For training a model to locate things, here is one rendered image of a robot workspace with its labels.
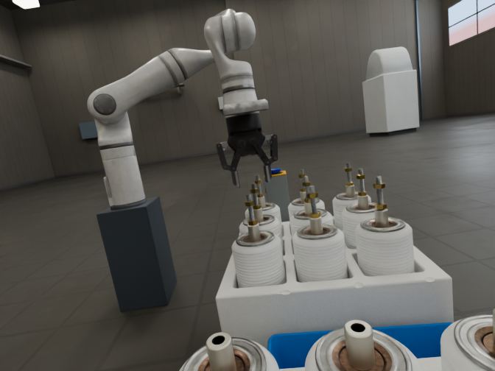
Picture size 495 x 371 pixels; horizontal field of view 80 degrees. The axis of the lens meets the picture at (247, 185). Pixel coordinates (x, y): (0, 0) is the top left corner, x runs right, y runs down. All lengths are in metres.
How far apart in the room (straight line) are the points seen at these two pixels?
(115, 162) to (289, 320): 0.61
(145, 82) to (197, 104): 9.46
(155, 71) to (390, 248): 0.71
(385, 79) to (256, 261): 6.11
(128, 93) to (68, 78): 10.86
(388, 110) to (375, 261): 5.98
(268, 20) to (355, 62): 3.17
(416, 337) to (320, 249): 0.19
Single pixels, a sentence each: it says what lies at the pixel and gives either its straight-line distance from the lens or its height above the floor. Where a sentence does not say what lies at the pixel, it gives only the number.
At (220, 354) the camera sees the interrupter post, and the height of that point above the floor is 0.28.
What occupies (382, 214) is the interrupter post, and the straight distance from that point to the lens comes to 0.58.
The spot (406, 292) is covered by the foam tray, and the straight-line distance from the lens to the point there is 0.57.
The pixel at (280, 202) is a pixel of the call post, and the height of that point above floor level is 0.23.
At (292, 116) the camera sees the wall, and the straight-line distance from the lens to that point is 10.39.
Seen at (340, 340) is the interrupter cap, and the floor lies 0.25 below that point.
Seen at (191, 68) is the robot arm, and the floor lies 0.66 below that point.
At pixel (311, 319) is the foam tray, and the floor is 0.13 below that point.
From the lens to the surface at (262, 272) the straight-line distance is 0.55.
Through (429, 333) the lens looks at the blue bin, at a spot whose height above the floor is 0.11.
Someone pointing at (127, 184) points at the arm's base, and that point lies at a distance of 0.89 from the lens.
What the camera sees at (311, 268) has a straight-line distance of 0.55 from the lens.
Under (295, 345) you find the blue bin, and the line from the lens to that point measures 0.55.
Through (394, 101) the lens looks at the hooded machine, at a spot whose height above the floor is 0.64.
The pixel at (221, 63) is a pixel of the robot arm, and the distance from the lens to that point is 0.65.
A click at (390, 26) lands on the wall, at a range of 11.91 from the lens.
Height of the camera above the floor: 0.45
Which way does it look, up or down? 10 degrees down
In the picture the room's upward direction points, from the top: 9 degrees counter-clockwise
